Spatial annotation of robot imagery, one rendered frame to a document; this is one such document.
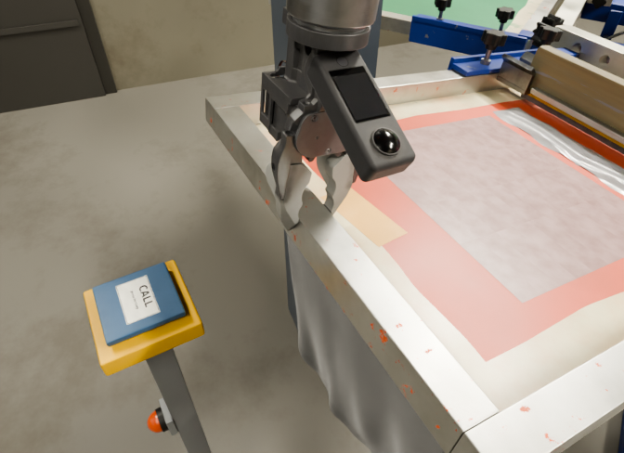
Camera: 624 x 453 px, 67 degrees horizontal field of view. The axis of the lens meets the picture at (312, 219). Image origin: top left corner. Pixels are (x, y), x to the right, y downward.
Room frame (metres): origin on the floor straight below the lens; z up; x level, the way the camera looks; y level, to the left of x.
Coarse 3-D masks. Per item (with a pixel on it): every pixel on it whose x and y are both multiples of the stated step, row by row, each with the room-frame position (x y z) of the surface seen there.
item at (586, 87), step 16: (544, 48) 0.81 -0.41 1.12; (544, 64) 0.80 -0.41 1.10; (560, 64) 0.77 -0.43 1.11; (576, 64) 0.75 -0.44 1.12; (544, 80) 0.79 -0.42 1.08; (560, 80) 0.76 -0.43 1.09; (576, 80) 0.74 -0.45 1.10; (592, 80) 0.72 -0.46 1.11; (608, 80) 0.70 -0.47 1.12; (560, 96) 0.75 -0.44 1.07; (576, 96) 0.73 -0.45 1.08; (592, 96) 0.70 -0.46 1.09; (608, 96) 0.69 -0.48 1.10; (592, 112) 0.69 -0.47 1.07; (608, 112) 0.67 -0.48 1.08
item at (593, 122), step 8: (536, 88) 0.79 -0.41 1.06; (536, 96) 0.77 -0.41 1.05; (544, 96) 0.76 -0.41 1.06; (552, 96) 0.76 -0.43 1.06; (552, 104) 0.74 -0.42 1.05; (560, 104) 0.73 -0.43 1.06; (568, 104) 0.73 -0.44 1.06; (568, 112) 0.71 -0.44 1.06; (576, 112) 0.70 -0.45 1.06; (584, 112) 0.70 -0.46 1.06; (584, 120) 0.68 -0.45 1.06; (592, 120) 0.68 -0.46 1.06; (600, 128) 0.66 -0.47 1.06; (608, 128) 0.65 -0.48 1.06; (616, 136) 0.63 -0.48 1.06
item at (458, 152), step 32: (416, 128) 0.66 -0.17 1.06; (448, 128) 0.67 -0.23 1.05; (480, 128) 0.68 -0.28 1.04; (512, 128) 0.69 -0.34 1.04; (576, 128) 0.72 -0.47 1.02; (416, 160) 0.56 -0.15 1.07; (448, 160) 0.57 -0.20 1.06; (480, 160) 0.58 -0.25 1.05; (512, 160) 0.59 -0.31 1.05; (544, 160) 0.60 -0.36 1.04; (384, 192) 0.47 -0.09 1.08; (416, 192) 0.48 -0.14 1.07; (448, 192) 0.48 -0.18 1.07
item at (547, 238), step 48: (480, 192) 0.49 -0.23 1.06; (528, 192) 0.50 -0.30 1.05; (576, 192) 0.51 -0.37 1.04; (432, 240) 0.38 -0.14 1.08; (480, 240) 0.39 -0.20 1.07; (528, 240) 0.40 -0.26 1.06; (576, 240) 0.40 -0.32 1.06; (432, 288) 0.31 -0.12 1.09; (480, 288) 0.31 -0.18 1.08; (528, 288) 0.32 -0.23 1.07; (576, 288) 0.32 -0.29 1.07; (480, 336) 0.25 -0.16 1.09; (528, 336) 0.25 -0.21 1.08
